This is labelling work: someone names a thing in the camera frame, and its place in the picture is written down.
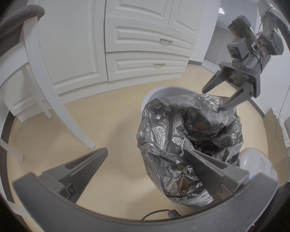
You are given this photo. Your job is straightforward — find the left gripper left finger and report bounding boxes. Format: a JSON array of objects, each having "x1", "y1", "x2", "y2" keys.
[{"x1": 42, "y1": 148, "x2": 109, "y2": 204}]

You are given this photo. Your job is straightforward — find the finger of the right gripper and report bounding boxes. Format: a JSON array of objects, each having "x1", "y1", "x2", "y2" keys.
[
  {"x1": 218, "y1": 81, "x2": 255, "y2": 111},
  {"x1": 202, "y1": 70, "x2": 229, "y2": 94}
]

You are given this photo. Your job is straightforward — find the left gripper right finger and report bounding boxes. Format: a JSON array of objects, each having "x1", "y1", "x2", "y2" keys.
[{"x1": 183, "y1": 148, "x2": 251, "y2": 200}]

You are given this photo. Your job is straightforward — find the black plastic bag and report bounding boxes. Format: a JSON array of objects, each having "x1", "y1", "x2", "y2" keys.
[{"x1": 136, "y1": 93, "x2": 244, "y2": 210}]

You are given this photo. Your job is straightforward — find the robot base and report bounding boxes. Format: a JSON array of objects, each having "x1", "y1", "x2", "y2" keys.
[{"x1": 239, "y1": 116, "x2": 290, "y2": 185}]

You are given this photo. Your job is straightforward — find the white trash bin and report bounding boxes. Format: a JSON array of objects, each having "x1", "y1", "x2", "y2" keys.
[{"x1": 141, "y1": 86, "x2": 201, "y2": 208}]

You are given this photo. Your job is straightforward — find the white wardrobe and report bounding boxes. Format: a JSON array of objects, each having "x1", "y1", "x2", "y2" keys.
[{"x1": 7, "y1": 0, "x2": 223, "y2": 121}]

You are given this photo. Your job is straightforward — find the white chair grey cushions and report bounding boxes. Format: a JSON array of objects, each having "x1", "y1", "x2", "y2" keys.
[{"x1": 0, "y1": 4, "x2": 97, "y2": 160}]

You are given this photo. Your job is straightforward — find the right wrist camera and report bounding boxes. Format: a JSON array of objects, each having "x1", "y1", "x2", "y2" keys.
[{"x1": 226, "y1": 38, "x2": 251, "y2": 63}]

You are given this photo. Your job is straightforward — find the black cable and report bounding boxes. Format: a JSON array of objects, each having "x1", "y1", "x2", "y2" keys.
[
  {"x1": 141, "y1": 209, "x2": 183, "y2": 221},
  {"x1": 275, "y1": 65, "x2": 290, "y2": 142}
]

